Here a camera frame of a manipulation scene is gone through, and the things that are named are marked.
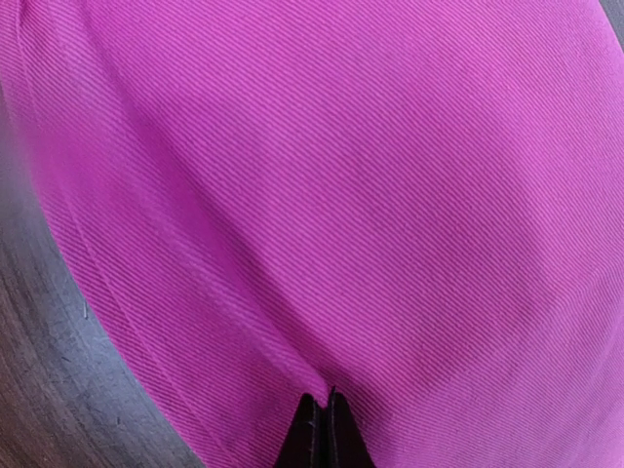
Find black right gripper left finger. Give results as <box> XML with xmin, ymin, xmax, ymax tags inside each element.
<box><xmin>277</xmin><ymin>394</ymin><xmax>323</xmax><ymax>468</ymax></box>

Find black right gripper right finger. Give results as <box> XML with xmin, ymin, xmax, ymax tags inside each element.
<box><xmin>327</xmin><ymin>388</ymin><xmax>373</xmax><ymax>468</ymax></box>

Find pink trousers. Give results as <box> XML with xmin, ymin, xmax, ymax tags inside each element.
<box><xmin>1</xmin><ymin>1</ymin><xmax>623</xmax><ymax>467</ymax></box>

